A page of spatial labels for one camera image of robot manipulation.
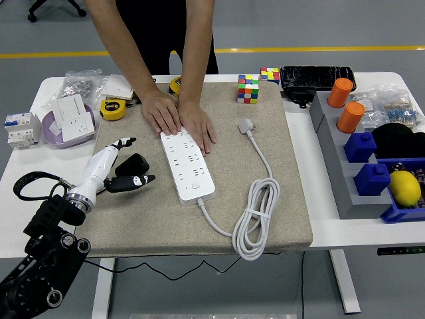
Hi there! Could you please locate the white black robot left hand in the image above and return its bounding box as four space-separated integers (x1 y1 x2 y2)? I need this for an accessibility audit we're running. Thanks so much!
68 136 157 209

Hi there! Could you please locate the person's right hand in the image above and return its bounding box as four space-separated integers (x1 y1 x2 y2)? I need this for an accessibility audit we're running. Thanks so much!
141 88 183 136

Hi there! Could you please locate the person's left hand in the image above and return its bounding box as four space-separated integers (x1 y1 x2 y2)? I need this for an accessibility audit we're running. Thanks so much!
177 99 217 154

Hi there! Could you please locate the black plug adapter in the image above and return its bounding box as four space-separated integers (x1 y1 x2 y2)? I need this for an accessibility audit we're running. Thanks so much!
114 153 150 177

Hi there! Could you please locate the white power strip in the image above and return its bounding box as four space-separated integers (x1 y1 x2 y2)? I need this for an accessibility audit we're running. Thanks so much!
160 128 216 207

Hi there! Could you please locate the thin black adapter cord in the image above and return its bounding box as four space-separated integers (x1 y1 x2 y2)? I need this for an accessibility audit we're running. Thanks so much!
82 252 243 280

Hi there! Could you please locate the purple bowl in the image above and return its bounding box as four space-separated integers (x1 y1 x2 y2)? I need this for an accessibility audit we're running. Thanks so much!
41 103 99 150

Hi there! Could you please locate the large colourful puzzle cube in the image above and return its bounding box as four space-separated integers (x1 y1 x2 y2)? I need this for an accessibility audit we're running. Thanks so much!
236 73 260 104

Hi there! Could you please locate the grey-brown mat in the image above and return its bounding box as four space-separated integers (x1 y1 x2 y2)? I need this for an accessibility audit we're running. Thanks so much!
73 81 313 259

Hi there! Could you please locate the person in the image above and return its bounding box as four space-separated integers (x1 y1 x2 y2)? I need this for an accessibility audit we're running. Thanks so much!
114 0 220 76

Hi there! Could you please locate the clear bag of metal parts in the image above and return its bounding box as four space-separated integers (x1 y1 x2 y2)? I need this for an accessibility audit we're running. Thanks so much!
41 68 110 110

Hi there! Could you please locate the white circuit breaker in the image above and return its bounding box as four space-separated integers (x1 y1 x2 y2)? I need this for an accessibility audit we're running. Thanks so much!
3 112 41 150

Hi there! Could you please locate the small colourful puzzle cube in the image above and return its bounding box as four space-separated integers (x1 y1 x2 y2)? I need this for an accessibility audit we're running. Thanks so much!
259 67 281 84

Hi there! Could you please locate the white table leg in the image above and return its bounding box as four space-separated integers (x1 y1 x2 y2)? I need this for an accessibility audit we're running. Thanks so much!
91 257 116 319
328 249 362 315

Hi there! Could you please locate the black plastic tray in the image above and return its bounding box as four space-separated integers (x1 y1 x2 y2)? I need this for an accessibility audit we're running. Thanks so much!
280 65 357 92

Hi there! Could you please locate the grey block holder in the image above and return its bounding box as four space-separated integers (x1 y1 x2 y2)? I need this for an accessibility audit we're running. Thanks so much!
309 90 396 220

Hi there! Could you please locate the orange cylinder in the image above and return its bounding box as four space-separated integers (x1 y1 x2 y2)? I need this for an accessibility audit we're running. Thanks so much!
327 77 354 109
336 102 366 134

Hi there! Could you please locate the black office chair base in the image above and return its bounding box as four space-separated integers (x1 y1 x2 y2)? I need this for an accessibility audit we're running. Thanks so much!
27 0 88 23

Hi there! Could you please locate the blue block with knob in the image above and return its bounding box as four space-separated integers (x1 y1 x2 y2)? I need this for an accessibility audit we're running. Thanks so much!
343 132 378 163
353 163 392 198

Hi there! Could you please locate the clear plastic parts bag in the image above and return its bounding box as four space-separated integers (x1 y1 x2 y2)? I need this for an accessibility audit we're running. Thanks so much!
351 82 412 131

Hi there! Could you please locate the black cloth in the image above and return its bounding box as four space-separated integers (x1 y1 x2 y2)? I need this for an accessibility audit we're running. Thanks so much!
371 122 425 160

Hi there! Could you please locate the clear bag of blue components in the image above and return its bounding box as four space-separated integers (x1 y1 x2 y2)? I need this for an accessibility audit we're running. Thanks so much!
381 98 425 130

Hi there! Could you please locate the yellow lemon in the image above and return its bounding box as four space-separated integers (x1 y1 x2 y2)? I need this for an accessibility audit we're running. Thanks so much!
388 170 422 207

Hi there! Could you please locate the blue plastic bin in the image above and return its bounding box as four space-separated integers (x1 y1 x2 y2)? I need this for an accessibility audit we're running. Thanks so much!
375 158 425 224

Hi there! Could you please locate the black table control panel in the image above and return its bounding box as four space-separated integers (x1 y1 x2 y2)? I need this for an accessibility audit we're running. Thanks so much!
377 246 425 257

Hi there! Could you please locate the white wall socket panel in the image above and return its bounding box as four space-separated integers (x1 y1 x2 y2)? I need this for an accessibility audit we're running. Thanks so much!
59 112 97 143

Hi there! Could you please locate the white power cord with plug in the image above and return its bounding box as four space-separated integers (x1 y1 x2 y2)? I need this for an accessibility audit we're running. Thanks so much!
197 118 282 262

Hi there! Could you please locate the yellow tape measure with strap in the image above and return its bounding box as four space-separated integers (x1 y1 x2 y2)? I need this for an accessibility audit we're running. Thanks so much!
99 98 143 121

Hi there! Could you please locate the white wall switch panel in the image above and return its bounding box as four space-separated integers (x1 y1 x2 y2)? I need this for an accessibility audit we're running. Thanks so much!
99 74 135 100

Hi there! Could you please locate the white double switch panel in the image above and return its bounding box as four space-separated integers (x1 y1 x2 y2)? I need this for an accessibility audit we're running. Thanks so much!
49 93 88 130

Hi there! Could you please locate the black device with strap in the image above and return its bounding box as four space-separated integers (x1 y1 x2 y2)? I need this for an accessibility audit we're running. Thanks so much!
281 88 318 110

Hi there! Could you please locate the black table cable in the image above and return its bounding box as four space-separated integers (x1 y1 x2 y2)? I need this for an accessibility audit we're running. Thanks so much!
300 251 306 319

